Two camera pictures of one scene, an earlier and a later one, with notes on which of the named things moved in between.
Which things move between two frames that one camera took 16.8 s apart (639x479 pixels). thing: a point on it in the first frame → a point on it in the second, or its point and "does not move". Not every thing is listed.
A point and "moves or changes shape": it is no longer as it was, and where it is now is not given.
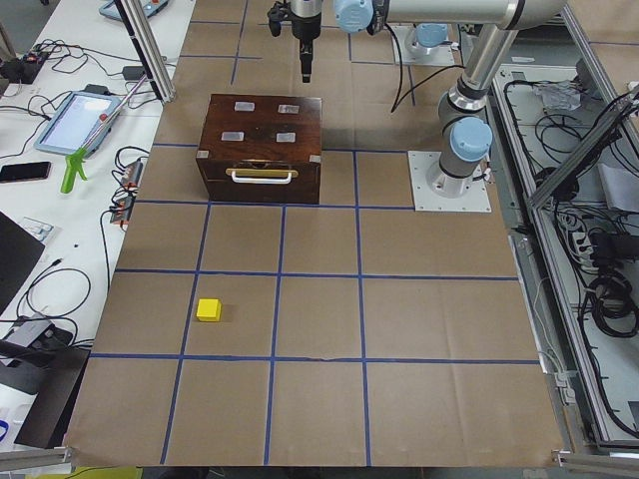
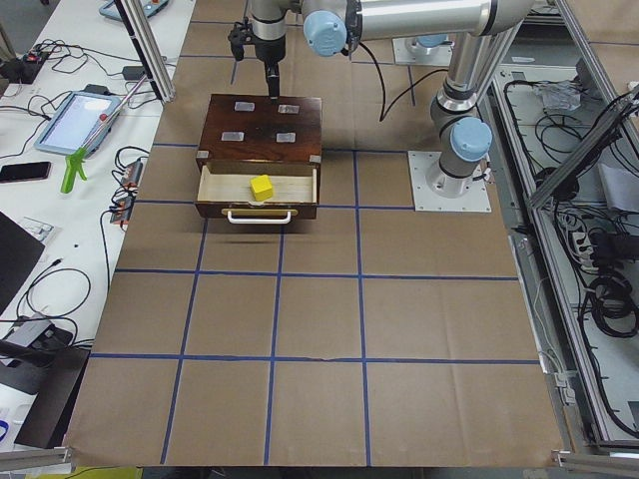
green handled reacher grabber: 75,161 does not move
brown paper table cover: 351,331 does not move
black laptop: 20,252 does not move
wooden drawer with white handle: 261,181 moves or changes shape
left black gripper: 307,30 → 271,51
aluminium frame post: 151,54 does not move
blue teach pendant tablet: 75,122 does not move
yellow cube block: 209,309 → 262,188
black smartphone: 24,172 does not move
